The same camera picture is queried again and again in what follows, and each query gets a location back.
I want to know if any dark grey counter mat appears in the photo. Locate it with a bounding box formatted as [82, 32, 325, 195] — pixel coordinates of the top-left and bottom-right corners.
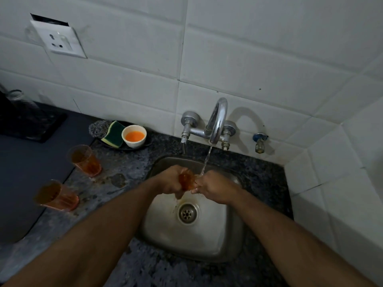
[0, 109, 96, 245]

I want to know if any black dish plate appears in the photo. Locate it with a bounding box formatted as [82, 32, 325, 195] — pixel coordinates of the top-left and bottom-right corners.
[95, 121, 152, 151]

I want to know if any white bowl with orange liquid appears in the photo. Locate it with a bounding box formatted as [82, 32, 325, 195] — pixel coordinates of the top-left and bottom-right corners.
[121, 125, 147, 149]

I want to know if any steel wool scrubber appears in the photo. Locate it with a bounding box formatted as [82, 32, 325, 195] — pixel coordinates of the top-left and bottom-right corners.
[89, 120, 112, 138]

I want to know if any green yellow sponge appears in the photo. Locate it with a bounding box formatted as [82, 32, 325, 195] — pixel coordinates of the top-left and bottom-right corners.
[101, 121, 126, 148]

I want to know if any chrome wall faucet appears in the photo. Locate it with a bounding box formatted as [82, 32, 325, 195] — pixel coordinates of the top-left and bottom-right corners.
[181, 97, 237, 154]

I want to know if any small blue-handled tap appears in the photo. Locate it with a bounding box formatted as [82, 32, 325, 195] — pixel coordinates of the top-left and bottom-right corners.
[253, 133, 269, 154]

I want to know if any steel sink basin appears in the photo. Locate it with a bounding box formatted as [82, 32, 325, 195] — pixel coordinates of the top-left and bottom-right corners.
[138, 155, 246, 263]

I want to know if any person's right hand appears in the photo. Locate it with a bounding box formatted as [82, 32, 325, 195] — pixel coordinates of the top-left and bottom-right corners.
[191, 170, 242, 205]

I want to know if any person's left forearm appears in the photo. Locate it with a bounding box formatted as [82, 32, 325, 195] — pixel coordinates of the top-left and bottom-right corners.
[1, 177, 174, 287]

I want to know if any sink drain strainer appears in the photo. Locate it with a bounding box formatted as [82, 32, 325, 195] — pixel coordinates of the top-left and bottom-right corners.
[179, 203, 199, 223]

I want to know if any person's left hand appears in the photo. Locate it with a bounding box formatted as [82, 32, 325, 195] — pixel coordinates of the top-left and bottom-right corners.
[155, 165, 190, 200]

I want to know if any person's right forearm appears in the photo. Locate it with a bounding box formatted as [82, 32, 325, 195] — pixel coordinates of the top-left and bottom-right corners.
[225, 188, 378, 287]

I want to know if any orange transparent glass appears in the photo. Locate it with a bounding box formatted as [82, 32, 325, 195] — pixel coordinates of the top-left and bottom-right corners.
[34, 179, 80, 212]
[68, 144, 102, 178]
[179, 172, 198, 192]

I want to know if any white wall socket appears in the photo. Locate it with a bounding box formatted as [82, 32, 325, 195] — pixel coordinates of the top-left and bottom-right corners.
[29, 13, 87, 59]

